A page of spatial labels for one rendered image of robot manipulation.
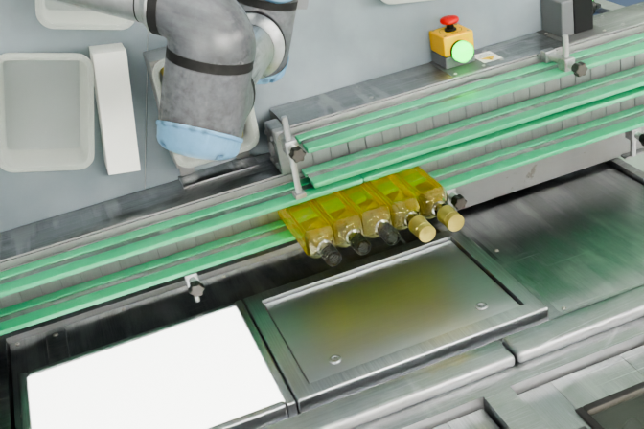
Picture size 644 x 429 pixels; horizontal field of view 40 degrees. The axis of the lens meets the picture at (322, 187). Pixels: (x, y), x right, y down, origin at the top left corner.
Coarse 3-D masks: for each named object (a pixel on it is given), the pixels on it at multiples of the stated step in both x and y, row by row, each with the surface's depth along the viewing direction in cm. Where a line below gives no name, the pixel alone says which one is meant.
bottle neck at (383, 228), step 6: (378, 222) 161; (384, 222) 161; (378, 228) 161; (384, 228) 159; (390, 228) 159; (384, 234) 158; (390, 234) 158; (396, 234) 159; (384, 240) 159; (390, 240) 159; (396, 240) 159
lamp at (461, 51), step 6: (456, 42) 183; (462, 42) 182; (468, 42) 183; (450, 48) 184; (456, 48) 182; (462, 48) 182; (468, 48) 182; (450, 54) 184; (456, 54) 182; (462, 54) 182; (468, 54) 182; (456, 60) 184; (462, 60) 183; (468, 60) 183
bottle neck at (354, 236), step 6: (348, 234) 160; (354, 234) 159; (360, 234) 159; (348, 240) 160; (354, 240) 158; (360, 240) 156; (366, 240) 156; (354, 246) 157; (360, 246) 159; (366, 246) 158; (360, 252) 157; (366, 252) 157
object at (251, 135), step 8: (160, 64) 162; (152, 72) 163; (160, 80) 171; (160, 88) 164; (160, 96) 165; (248, 120) 174; (256, 120) 173; (248, 128) 176; (256, 128) 174; (248, 136) 177; (256, 136) 174; (248, 144) 175; (256, 144) 175; (240, 152) 175; (176, 160) 171; (184, 160) 172; (192, 160) 173; (200, 160) 172; (208, 160) 173
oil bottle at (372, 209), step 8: (360, 184) 173; (344, 192) 171; (352, 192) 170; (360, 192) 170; (368, 192) 169; (352, 200) 168; (360, 200) 167; (368, 200) 166; (376, 200) 166; (360, 208) 164; (368, 208) 164; (376, 208) 163; (384, 208) 163; (368, 216) 162; (376, 216) 162; (384, 216) 162; (368, 224) 162; (376, 224) 162; (392, 224) 164; (368, 232) 163; (376, 232) 162
